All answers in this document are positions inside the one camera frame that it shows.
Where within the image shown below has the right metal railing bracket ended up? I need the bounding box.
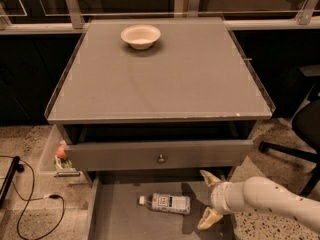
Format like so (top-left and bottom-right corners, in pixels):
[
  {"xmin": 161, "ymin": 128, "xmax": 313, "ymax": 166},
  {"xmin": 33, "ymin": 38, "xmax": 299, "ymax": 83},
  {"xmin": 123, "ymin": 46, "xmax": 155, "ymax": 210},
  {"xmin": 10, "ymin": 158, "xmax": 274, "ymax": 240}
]
[{"xmin": 295, "ymin": 0, "xmax": 319, "ymax": 25}]

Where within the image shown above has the green white packet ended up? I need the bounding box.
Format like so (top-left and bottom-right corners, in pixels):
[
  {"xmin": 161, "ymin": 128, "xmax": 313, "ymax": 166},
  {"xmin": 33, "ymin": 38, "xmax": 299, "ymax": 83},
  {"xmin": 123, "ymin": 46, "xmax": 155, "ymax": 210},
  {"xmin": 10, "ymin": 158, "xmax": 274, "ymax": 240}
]
[{"xmin": 55, "ymin": 157, "xmax": 73, "ymax": 170}]

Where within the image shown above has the white paper bowl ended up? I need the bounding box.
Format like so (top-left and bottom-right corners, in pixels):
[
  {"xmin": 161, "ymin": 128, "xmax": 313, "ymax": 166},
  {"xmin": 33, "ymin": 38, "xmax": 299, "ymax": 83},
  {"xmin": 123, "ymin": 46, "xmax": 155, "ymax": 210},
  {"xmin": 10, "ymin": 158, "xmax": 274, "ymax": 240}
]
[{"xmin": 121, "ymin": 25, "xmax": 161, "ymax": 50}]

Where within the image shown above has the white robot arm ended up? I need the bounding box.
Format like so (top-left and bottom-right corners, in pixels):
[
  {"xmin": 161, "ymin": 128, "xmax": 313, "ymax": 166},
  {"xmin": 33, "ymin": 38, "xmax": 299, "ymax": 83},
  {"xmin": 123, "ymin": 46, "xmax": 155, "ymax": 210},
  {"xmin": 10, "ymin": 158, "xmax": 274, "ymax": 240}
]
[{"xmin": 197, "ymin": 170, "xmax": 320, "ymax": 234}]

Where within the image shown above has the black power cable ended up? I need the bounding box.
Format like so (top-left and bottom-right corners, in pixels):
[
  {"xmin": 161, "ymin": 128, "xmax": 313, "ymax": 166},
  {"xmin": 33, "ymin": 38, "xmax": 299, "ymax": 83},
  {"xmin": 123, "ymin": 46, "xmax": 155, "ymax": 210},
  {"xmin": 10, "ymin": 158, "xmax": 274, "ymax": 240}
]
[{"xmin": 0, "ymin": 155, "xmax": 66, "ymax": 240}]

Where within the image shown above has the clear plastic water bottle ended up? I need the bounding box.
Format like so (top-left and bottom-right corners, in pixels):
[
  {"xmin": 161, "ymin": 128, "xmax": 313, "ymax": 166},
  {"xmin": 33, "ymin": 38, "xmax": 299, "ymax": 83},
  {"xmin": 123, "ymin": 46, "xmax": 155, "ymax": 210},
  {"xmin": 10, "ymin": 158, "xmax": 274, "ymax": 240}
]
[{"xmin": 138, "ymin": 193, "xmax": 191, "ymax": 215}]

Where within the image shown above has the orange toy fruit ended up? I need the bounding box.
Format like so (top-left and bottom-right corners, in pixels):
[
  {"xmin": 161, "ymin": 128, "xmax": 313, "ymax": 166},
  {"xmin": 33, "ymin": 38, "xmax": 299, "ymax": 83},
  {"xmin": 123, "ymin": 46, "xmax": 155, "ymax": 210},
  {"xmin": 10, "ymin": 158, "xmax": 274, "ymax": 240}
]
[{"xmin": 56, "ymin": 145, "xmax": 67, "ymax": 160}]

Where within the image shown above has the grey top drawer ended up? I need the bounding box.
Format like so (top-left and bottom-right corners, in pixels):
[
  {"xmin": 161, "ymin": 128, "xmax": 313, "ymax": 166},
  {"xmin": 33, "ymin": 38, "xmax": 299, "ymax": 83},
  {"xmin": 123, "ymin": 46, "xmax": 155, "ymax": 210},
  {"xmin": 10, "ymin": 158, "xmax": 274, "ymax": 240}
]
[{"xmin": 65, "ymin": 140, "xmax": 253, "ymax": 171}]

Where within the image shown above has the black metal stand leg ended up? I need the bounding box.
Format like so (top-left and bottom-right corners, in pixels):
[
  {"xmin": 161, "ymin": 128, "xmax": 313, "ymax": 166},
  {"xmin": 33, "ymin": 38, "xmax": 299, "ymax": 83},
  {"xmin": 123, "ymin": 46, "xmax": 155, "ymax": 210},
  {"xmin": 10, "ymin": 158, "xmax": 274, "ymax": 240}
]
[{"xmin": 0, "ymin": 156, "xmax": 20, "ymax": 208}]

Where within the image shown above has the grey drawer cabinet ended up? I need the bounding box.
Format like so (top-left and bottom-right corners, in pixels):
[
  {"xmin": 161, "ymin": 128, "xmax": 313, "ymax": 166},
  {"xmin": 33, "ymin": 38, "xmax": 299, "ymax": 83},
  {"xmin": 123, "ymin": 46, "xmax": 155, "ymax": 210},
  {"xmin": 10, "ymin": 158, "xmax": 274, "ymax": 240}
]
[{"xmin": 44, "ymin": 16, "xmax": 276, "ymax": 240}]

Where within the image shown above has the grey drawer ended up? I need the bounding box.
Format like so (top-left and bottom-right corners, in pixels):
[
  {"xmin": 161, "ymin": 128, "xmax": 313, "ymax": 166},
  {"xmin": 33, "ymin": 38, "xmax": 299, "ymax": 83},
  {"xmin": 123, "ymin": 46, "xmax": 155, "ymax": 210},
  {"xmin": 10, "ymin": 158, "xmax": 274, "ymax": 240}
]
[
  {"xmin": 84, "ymin": 175, "xmax": 236, "ymax": 240},
  {"xmin": 65, "ymin": 140, "xmax": 253, "ymax": 171}
]

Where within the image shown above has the round metal drawer knob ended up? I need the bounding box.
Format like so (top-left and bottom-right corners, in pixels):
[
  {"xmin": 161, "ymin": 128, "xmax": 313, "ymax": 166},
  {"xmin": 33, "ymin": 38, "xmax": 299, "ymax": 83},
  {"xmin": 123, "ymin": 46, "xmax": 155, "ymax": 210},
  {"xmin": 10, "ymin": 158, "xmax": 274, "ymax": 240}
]
[{"xmin": 157, "ymin": 154, "xmax": 166, "ymax": 164}]

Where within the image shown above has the grey middle drawer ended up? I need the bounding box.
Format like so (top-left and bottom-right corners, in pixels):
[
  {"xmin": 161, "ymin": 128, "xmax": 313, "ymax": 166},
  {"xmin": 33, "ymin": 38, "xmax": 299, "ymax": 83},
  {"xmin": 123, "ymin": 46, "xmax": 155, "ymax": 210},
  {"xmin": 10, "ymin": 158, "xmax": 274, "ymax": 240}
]
[{"xmin": 84, "ymin": 175, "xmax": 236, "ymax": 240}]

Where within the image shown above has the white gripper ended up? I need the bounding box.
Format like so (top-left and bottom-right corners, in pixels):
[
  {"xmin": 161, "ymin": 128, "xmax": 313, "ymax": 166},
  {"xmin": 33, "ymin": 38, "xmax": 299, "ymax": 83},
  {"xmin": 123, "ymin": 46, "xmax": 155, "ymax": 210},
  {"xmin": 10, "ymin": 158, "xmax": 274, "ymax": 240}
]
[{"xmin": 197, "ymin": 170, "xmax": 232, "ymax": 230}]

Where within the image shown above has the left metal railing bracket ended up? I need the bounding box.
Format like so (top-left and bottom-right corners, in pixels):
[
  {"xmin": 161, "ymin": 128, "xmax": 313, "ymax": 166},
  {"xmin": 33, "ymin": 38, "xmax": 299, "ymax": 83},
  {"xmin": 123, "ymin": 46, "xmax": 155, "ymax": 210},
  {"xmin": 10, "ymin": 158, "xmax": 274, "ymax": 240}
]
[{"xmin": 65, "ymin": 0, "xmax": 85, "ymax": 29}]

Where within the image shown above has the black office chair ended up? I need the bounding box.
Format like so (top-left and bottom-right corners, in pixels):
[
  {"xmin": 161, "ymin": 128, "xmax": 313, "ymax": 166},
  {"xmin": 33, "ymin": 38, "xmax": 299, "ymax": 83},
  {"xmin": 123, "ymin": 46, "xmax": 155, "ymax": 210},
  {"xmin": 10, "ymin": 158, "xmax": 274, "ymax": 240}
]
[{"xmin": 258, "ymin": 63, "xmax": 320, "ymax": 198}]

